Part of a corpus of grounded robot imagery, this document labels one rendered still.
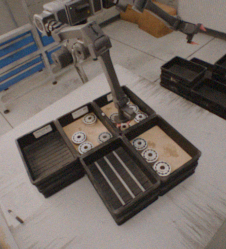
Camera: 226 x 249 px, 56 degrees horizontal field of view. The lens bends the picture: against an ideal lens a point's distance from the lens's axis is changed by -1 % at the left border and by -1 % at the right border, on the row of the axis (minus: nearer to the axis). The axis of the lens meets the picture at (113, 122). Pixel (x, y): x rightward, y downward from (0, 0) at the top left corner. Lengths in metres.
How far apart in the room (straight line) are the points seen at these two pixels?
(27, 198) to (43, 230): 0.25
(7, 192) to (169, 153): 1.11
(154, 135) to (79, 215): 0.69
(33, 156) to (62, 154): 0.20
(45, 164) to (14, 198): 0.30
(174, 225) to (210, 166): 0.47
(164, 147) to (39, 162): 0.83
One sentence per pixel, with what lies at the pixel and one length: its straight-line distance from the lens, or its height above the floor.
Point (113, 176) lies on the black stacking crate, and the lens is 1.33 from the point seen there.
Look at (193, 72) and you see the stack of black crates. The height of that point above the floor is 0.49.
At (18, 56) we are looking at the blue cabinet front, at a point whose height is 0.64.
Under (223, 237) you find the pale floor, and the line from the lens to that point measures 2.16.
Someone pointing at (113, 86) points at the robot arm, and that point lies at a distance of 1.20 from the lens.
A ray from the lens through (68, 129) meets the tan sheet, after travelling 1.62.
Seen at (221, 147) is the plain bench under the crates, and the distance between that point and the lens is 1.67.
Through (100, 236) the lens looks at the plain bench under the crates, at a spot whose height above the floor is 0.70.
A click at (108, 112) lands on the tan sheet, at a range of 1.65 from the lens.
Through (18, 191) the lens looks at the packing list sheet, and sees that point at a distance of 1.64.
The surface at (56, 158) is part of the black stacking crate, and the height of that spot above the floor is 0.83.
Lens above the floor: 2.00
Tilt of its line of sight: 48 degrees down
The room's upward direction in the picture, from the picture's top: 10 degrees counter-clockwise
